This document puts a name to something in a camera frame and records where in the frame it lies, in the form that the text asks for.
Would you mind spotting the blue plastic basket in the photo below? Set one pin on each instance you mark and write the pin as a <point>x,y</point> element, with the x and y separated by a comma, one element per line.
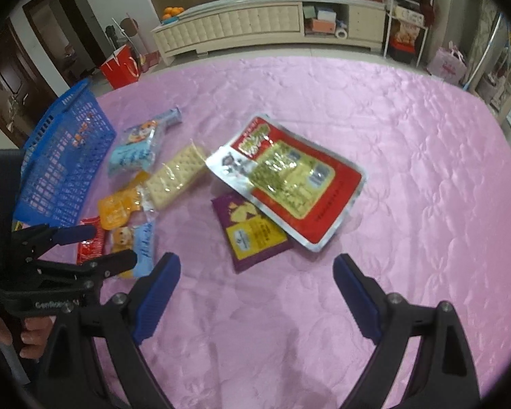
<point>38,136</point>

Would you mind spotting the clear cracker packet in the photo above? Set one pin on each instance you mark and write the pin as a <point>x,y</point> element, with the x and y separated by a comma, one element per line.
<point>174,177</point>

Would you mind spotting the large red snack packet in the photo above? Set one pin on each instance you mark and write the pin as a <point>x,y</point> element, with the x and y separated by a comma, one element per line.
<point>323,204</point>

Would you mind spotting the purple snack packet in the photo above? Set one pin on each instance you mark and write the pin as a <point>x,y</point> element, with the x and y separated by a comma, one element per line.
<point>255,238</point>

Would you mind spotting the white metal rack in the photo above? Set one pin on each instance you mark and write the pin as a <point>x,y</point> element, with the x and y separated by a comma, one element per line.
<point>409,17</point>

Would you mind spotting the small red snack packet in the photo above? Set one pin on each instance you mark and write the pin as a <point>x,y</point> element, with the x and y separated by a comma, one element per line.
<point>91,247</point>

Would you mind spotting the small light blue snack packet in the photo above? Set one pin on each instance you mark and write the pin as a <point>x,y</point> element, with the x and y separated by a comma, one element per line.
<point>144,247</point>

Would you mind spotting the light blue cartoon snack packet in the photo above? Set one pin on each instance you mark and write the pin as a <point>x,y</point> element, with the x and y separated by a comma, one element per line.
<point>132,153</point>

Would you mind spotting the pink gift bag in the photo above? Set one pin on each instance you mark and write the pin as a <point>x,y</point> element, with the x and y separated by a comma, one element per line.
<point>447,66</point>

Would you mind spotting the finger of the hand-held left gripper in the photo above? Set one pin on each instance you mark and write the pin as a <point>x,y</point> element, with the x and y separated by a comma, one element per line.
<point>74,234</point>
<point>115,262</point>

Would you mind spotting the pink box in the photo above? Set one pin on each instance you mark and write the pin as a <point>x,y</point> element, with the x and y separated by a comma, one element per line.
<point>323,26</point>

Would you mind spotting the pile of oranges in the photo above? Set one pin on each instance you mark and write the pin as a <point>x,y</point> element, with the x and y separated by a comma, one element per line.
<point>173,12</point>

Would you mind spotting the blue tube snack packet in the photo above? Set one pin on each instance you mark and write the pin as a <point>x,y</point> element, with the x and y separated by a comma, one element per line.
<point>170,117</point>

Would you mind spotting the cream low cabinet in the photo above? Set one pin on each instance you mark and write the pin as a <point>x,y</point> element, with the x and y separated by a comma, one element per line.
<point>238,25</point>

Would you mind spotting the person's left hand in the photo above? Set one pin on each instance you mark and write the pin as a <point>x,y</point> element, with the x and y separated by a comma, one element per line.
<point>34,336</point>

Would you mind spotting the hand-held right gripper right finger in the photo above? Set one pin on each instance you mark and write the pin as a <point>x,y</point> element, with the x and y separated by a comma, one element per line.
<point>357,298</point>

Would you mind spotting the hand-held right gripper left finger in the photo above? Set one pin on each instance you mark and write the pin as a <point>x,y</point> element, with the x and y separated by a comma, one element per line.
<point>157,298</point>

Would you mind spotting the orange snack packet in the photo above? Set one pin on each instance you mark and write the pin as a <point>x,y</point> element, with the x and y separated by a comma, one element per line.
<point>117,208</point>

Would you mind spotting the white paper roll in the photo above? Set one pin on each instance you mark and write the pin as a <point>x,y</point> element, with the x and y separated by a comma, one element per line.
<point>341,32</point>

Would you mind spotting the pink quilted cover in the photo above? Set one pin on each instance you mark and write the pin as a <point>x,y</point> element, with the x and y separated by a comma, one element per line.
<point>409,157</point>

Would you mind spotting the red paper bag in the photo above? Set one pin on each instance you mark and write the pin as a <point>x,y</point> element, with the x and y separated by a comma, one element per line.
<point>119,68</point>

